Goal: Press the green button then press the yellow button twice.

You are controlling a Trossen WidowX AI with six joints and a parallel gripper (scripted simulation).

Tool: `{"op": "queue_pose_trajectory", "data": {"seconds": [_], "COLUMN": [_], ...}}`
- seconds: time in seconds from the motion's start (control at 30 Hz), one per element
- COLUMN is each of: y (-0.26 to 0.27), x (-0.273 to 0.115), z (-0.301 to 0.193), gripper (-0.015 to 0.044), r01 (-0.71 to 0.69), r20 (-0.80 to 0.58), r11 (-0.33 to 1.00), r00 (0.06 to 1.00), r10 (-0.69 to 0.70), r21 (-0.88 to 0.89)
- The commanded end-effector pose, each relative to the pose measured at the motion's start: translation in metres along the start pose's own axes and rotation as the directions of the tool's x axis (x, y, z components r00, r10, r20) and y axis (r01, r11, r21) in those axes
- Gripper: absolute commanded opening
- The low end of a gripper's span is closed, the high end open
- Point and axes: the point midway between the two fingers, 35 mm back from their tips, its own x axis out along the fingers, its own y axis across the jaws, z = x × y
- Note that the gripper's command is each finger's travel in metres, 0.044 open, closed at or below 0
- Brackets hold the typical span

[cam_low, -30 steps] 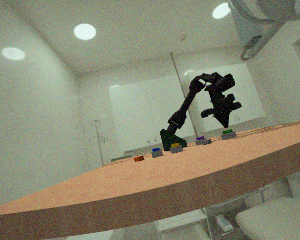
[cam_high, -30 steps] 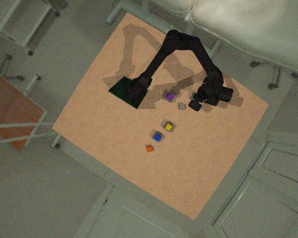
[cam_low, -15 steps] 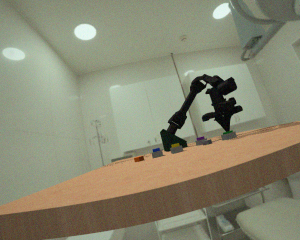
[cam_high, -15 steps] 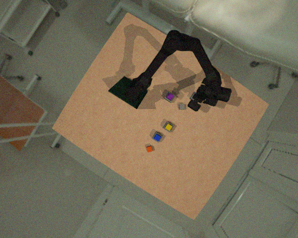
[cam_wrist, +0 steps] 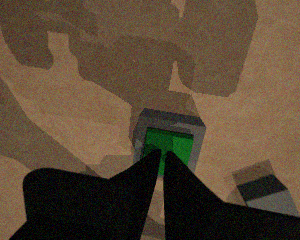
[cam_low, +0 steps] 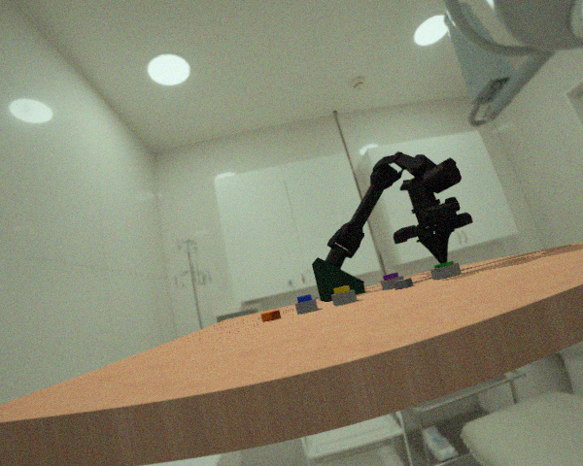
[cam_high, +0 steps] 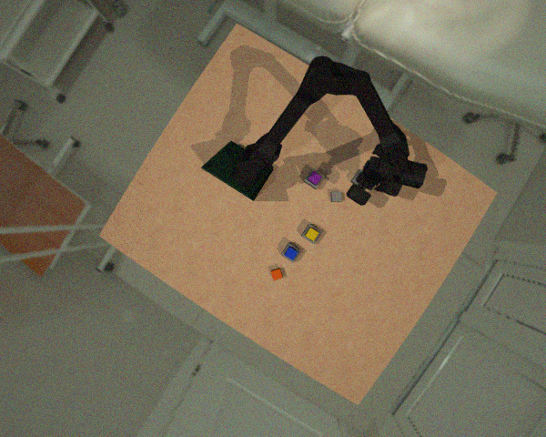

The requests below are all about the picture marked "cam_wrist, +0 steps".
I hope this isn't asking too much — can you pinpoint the green button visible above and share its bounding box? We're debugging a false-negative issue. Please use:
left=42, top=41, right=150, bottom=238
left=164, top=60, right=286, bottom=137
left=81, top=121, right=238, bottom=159
left=133, top=108, right=207, bottom=178

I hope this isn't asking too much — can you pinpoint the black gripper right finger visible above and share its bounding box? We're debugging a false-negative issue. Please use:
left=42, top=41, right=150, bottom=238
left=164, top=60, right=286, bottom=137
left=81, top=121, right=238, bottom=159
left=163, top=151, right=300, bottom=240

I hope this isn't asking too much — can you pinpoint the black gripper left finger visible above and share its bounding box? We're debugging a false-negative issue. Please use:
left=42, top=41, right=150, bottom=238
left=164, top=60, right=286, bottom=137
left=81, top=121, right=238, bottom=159
left=23, top=149, right=161, bottom=240

